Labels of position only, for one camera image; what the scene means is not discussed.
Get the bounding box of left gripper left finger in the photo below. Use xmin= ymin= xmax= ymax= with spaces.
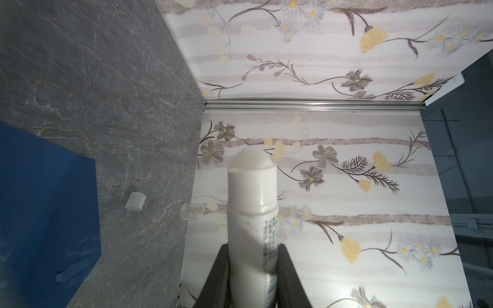
xmin=193 ymin=244 xmax=231 ymax=308

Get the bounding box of dark blue envelope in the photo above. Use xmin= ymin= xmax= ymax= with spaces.
xmin=1 ymin=123 xmax=101 ymax=307

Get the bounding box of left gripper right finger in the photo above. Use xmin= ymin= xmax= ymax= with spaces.
xmin=276 ymin=244 xmax=312 ymax=308

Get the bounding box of clear glass cup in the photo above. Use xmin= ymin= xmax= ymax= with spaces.
xmin=179 ymin=202 xmax=219 ymax=221

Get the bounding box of white glue stick cap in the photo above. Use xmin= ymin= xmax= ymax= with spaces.
xmin=125 ymin=192 xmax=146 ymax=212

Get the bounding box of white glue stick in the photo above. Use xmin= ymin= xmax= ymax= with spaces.
xmin=227 ymin=147 xmax=279 ymax=307

